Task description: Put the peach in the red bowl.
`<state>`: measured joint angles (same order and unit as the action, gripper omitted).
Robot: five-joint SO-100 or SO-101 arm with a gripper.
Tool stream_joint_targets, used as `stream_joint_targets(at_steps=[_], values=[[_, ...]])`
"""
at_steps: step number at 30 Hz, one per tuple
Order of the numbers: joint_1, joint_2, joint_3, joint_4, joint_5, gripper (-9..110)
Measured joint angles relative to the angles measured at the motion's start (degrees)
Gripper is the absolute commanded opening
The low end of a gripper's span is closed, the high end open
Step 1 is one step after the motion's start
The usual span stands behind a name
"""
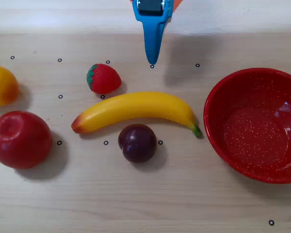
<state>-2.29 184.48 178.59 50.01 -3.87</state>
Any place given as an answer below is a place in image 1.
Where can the red speckled bowl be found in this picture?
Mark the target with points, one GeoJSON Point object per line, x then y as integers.
{"type": "Point", "coordinates": [247, 136]}

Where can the purple toy plum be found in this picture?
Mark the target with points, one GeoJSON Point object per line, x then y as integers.
{"type": "Point", "coordinates": [138, 143]}

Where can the yellow toy banana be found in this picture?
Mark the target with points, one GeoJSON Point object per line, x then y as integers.
{"type": "Point", "coordinates": [135, 109]}

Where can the orange robot base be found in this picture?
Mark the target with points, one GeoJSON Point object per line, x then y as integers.
{"type": "Point", "coordinates": [177, 4]}

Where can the red toy apple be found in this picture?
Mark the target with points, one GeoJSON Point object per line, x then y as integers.
{"type": "Point", "coordinates": [19, 140]}

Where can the red toy strawberry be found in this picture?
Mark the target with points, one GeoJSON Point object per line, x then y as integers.
{"type": "Point", "coordinates": [104, 78]}

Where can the yellow orange toy peach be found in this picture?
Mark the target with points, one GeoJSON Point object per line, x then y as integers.
{"type": "Point", "coordinates": [2, 86]}

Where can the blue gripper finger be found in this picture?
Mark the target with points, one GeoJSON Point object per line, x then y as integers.
{"type": "Point", "coordinates": [151, 43]}
{"type": "Point", "coordinates": [161, 34]}

